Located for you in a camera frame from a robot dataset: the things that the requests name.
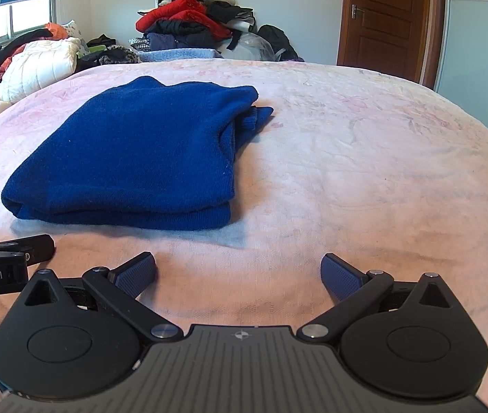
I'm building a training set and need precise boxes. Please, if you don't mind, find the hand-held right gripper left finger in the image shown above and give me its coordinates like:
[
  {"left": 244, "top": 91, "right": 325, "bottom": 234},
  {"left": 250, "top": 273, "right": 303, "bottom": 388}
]
[{"left": 22, "top": 252, "right": 181, "bottom": 347}]

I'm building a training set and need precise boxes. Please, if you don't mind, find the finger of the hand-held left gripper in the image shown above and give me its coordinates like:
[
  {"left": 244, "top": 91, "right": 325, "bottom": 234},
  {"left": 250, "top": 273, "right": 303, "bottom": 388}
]
[{"left": 0, "top": 234, "right": 55, "bottom": 265}]

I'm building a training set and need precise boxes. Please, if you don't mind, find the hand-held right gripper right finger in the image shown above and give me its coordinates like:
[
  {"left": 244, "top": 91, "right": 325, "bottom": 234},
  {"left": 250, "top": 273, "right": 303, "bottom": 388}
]
[{"left": 297, "top": 254, "right": 463, "bottom": 347}]

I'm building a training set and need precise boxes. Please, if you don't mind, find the blue knit sweater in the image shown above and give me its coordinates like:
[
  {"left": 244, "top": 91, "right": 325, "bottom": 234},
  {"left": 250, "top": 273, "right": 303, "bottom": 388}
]
[{"left": 1, "top": 76, "right": 274, "bottom": 230}]

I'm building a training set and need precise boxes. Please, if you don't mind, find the pile of dark clothes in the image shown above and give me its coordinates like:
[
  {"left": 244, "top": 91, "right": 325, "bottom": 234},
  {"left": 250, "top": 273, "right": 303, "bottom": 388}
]
[{"left": 130, "top": 0, "right": 300, "bottom": 63}]

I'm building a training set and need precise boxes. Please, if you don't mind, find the pink bed blanket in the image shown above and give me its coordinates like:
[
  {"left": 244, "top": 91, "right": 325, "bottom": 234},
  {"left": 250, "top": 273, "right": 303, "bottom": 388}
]
[{"left": 0, "top": 58, "right": 488, "bottom": 413}]

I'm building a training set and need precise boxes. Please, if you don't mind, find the white quilted jacket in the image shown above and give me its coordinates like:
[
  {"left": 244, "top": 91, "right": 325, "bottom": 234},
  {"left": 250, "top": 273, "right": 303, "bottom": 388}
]
[{"left": 0, "top": 36, "right": 82, "bottom": 136}]

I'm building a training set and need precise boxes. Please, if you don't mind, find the dark mottled cloth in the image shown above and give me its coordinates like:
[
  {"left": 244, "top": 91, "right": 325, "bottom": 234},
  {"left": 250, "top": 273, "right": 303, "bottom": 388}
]
[{"left": 98, "top": 47, "right": 141, "bottom": 66}]

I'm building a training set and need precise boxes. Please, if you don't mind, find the orange garment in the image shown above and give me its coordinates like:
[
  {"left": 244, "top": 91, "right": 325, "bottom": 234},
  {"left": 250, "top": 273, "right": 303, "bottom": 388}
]
[{"left": 0, "top": 22, "right": 70, "bottom": 80}]

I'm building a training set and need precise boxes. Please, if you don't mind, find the white floral cloth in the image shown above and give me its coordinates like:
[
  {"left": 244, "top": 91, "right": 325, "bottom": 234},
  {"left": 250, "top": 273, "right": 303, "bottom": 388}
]
[{"left": 61, "top": 21, "right": 83, "bottom": 40}]

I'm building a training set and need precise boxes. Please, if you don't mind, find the light blue knitted cloth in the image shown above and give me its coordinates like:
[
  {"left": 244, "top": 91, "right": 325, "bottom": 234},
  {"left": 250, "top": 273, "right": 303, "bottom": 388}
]
[{"left": 134, "top": 47, "right": 223, "bottom": 63}]

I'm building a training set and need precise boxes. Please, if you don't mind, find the window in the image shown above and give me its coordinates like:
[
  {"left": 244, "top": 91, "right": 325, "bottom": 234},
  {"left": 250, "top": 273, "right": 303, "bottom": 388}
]
[{"left": 0, "top": 0, "right": 62, "bottom": 50}]

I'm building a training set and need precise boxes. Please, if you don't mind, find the clear plastic bag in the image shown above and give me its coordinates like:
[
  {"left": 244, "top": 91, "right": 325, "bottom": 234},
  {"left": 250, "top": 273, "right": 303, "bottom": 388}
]
[{"left": 222, "top": 32, "right": 275, "bottom": 62}]

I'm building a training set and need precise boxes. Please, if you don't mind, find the black bag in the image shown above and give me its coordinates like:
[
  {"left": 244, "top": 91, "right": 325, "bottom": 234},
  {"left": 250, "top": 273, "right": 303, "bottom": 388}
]
[{"left": 257, "top": 24, "right": 298, "bottom": 62}]

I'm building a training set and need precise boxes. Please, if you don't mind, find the brown wooden door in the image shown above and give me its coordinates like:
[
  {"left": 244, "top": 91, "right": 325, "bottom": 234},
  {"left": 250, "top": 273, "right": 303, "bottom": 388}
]
[
  {"left": 337, "top": 0, "right": 436, "bottom": 82},
  {"left": 336, "top": 0, "right": 447, "bottom": 91}
]

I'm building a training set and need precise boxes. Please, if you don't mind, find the red sweater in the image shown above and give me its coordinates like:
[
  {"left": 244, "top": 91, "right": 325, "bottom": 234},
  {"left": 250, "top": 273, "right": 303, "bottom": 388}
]
[{"left": 135, "top": 0, "right": 232, "bottom": 39}]

